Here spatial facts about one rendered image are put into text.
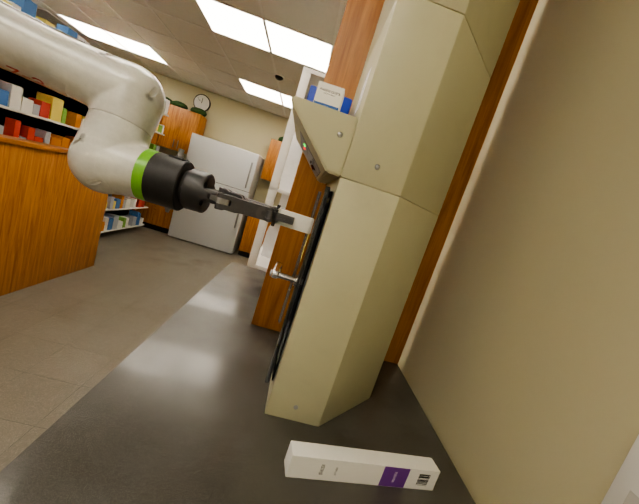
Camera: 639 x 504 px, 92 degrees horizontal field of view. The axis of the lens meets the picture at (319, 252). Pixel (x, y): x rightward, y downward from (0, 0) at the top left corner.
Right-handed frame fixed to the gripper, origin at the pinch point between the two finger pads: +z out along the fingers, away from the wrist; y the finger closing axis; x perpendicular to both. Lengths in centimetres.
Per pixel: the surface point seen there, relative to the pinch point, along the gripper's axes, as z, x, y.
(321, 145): 0.6, -13.8, -4.8
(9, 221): -189, 73, 168
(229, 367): -4.5, 37.1, 7.3
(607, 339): 48, 1, -19
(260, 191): -80, 10, 551
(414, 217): 22.2, -7.6, 1.1
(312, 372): 11.6, 26.2, -4.7
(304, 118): -3.3, -17.0, -4.7
